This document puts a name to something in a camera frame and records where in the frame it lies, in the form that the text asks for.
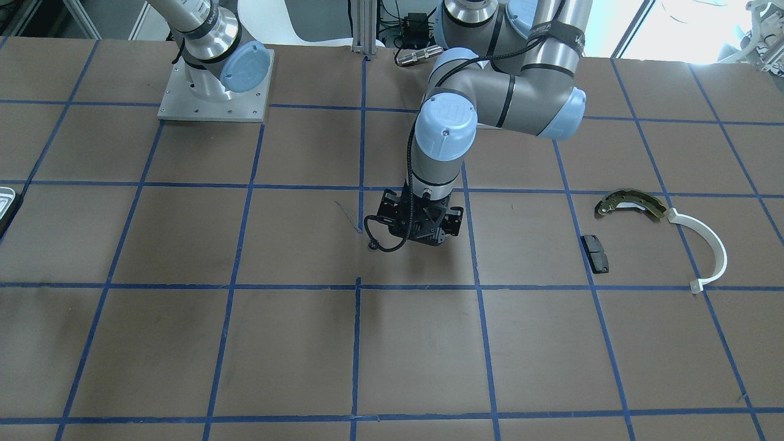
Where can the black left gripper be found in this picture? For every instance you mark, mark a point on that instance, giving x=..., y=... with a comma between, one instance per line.
x=388, y=211

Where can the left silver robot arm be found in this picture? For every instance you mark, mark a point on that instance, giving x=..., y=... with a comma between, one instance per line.
x=509, y=65

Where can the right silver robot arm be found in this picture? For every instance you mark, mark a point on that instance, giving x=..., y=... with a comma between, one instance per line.
x=223, y=61

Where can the ribbed silver metal tray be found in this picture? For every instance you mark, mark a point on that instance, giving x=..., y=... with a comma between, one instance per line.
x=9, y=205

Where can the black brake pad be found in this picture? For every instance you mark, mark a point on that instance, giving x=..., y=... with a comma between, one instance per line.
x=595, y=254

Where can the brass brake shoe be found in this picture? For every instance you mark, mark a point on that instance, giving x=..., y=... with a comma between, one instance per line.
x=631, y=198

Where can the white curved plastic part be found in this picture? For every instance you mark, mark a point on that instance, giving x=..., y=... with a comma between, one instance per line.
x=711, y=238

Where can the aluminium frame post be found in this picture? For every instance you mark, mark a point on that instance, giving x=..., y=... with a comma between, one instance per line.
x=364, y=21

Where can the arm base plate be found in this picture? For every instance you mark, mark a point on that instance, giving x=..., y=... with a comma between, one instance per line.
x=214, y=107

